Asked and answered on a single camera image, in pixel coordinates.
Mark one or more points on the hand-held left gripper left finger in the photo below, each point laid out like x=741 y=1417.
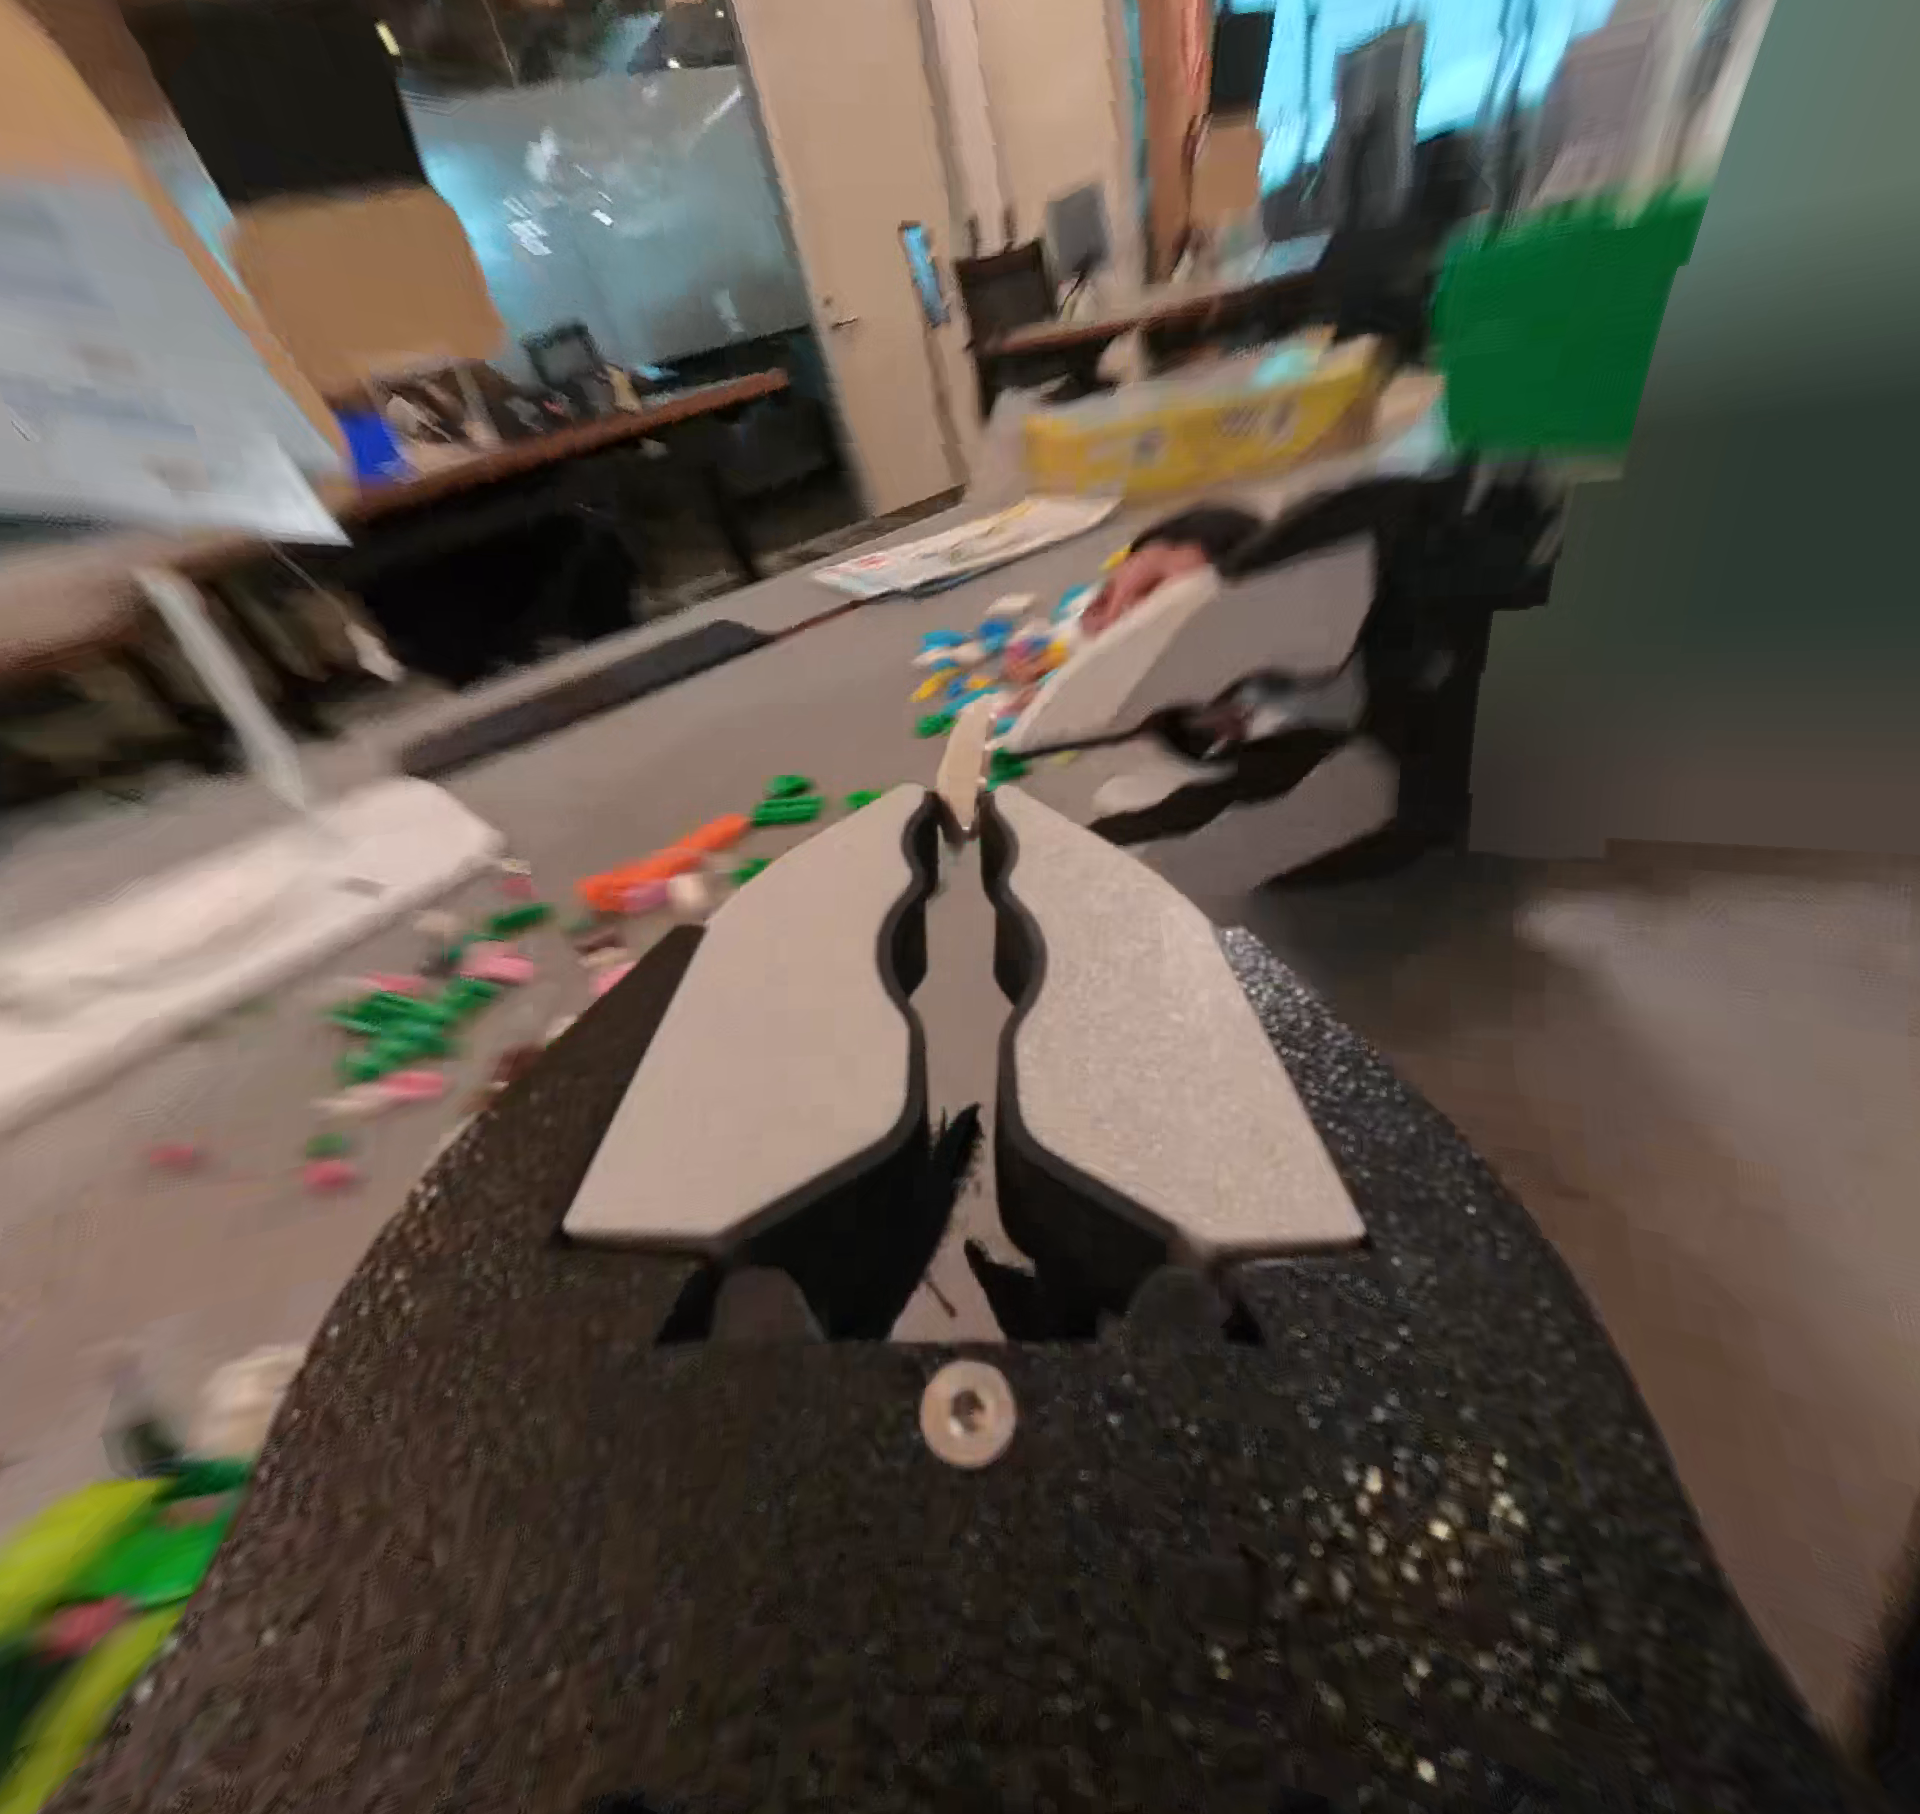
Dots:
x=780 y=1035

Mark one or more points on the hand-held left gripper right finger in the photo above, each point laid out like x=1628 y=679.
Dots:
x=1155 y=1064

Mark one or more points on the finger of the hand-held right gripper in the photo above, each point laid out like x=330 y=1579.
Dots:
x=1119 y=668

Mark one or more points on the small white lego piece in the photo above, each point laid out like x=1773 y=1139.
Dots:
x=961 y=756

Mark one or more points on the pile of small colourful lego pieces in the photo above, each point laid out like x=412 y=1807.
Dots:
x=998 y=659

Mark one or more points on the lego instruction booklet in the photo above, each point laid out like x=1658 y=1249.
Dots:
x=959 y=546

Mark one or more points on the orange lego piece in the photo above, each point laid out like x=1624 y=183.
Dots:
x=660 y=861

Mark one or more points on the green lego slope piece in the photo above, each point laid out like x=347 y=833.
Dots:
x=788 y=806

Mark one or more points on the yellow cardboard lego box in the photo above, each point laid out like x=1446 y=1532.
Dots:
x=1200 y=427

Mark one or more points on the pink lego plate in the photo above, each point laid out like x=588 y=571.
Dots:
x=498 y=964

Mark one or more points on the cluster of green lego pieces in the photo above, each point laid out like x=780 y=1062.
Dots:
x=412 y=1018

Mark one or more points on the yellow-green lego plant piece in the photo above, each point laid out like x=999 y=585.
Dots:
x=82 y=1620

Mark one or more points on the black office chair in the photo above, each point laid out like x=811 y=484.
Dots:
x=1001 y=290

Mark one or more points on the white plastic bag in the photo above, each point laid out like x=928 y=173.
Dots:
x=226 y=913

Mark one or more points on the wooden desk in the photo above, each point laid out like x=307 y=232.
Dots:
x=571 y=442

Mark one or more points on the brown cardboard box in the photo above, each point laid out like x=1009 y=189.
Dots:
x=369 y=285

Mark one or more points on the pale blue printed sheet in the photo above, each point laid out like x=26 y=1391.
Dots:
x=135 y=374

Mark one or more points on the pink lego frame piece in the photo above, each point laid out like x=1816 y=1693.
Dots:
x=330 y=1172

